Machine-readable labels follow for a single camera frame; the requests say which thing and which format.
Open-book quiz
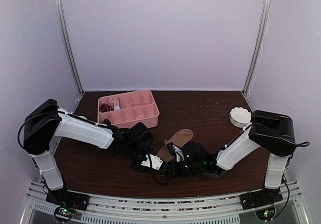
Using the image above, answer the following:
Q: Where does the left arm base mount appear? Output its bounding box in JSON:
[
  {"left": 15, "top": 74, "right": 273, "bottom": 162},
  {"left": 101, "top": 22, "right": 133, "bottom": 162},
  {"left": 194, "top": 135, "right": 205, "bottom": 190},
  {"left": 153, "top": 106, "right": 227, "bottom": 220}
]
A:
[{"left": 46, "top": 192, "right": 90, "bottom": 223}]

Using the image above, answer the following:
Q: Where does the tan ribbed sock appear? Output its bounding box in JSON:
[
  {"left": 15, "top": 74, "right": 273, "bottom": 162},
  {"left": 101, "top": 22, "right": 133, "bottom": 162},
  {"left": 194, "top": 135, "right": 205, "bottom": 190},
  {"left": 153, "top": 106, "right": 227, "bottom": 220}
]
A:
[{"left": 157, "top": 129, "right": 194, "bottom": 163}]

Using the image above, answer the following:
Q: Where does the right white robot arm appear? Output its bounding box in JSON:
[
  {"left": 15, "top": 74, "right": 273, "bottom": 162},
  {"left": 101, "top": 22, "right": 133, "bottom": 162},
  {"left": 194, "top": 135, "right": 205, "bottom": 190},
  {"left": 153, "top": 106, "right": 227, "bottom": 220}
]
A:
[{"left": 168, "top": 110, "right": 296, "bottom": 205}]

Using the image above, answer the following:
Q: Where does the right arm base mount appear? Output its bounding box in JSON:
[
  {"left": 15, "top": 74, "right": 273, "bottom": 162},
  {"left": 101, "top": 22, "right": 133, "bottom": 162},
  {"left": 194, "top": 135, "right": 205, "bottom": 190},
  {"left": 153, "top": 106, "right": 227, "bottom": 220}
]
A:
[{"left": 239, "top": 189, "right": 283, "bottom": 221}]

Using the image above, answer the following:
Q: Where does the left aluminium frame post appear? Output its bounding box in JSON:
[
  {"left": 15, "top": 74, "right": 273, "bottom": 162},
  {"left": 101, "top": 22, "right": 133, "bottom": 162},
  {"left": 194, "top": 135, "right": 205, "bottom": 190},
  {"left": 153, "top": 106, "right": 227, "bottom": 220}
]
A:
[{"left": 55, "top": 0, "right": 84, "bottom": 94}]

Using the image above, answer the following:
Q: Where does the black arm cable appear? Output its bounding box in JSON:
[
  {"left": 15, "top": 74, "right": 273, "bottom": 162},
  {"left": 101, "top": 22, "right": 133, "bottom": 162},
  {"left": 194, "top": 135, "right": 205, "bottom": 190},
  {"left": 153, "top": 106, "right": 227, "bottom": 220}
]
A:
[
  {"left": 17, "top": 110, "right": 60, "bottom": 152},
  {"left": 253, "top": 122, "right": 311, "bottom": 149}
]

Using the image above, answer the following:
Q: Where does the pink divided organizer tray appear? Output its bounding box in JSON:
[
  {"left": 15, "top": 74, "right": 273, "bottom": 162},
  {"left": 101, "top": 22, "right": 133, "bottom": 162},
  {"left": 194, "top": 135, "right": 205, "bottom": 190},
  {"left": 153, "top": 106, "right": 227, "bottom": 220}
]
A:
[{"left": 97, "top": 90, "right": 159, "bottom": 128}]

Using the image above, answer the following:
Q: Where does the white scalloped bowl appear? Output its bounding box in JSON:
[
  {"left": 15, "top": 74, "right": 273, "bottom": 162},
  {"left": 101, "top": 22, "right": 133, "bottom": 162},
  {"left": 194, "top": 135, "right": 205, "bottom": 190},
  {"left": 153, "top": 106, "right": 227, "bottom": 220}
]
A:
[{"left": 229, "top": 107, "right": 252, "bottom": 128}]

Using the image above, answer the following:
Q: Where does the pink patterned sock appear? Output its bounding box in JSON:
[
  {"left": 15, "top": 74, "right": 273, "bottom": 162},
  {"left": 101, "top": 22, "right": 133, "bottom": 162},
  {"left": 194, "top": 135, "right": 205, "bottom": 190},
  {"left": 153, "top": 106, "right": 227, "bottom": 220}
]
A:
[{"left": 108, "top": 96, "right": 121, "bottom": 111}]

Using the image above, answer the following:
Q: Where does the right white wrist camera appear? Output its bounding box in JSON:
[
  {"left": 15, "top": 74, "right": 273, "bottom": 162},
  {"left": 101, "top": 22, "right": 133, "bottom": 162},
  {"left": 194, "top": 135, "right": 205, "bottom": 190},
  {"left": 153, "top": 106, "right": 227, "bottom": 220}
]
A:
[{"left": 167, "top": 143, "right": 185, "bottom": 162}]

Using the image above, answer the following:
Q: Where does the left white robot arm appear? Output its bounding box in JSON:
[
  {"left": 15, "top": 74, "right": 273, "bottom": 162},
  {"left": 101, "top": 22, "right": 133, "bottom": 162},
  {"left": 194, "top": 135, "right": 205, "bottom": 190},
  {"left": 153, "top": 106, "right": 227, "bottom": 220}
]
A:
[{"left": 17, "top": 99, "right": 169, "bottom": 206}]

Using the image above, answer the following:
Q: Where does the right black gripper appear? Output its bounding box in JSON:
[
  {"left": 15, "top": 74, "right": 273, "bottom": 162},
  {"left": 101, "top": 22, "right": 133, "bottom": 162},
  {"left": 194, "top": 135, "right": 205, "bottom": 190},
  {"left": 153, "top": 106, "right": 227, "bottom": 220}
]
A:
[{"left": 160, "top": 161, "right": 204, "bottom": 179}]

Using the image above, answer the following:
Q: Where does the dark red rolled sock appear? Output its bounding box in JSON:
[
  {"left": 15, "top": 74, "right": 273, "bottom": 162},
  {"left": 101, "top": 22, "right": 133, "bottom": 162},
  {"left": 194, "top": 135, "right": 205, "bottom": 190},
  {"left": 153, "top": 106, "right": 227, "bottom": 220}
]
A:
[{"left": 99, "top": 103, "right": 112, "bottom": 113}]

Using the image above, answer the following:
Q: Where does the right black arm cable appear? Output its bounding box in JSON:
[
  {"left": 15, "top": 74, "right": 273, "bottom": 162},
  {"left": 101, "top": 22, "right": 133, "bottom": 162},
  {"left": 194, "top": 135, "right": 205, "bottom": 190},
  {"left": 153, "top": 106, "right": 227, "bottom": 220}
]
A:
[{"left": 253, "top": 122, "right": 311, "bottom": 149}]

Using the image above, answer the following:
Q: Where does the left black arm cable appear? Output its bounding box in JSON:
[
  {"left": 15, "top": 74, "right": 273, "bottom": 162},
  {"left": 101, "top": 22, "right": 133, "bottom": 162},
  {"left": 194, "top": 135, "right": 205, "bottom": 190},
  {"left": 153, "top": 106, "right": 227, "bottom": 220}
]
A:
[{"left": 17, "top": 110, "right": 60, "bottom": 152}]

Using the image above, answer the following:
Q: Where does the right aluminium frame post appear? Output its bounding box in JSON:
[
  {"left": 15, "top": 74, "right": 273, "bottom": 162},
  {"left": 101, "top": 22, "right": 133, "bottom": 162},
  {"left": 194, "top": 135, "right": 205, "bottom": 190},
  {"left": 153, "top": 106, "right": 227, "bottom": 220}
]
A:
[{"left": 242, "top": 0, "right": 272, "bottom": 97}]

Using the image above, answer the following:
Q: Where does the aluminium frame post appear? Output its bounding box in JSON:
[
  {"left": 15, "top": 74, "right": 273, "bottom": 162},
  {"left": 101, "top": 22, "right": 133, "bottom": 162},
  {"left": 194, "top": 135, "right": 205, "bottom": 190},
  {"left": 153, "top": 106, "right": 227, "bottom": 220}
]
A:
[
  {"left": 55, "top": 0, "right": 84, "bottom": 94},
  {"left": 242, "top": 0, "right": 272, "bottom": 97}
]

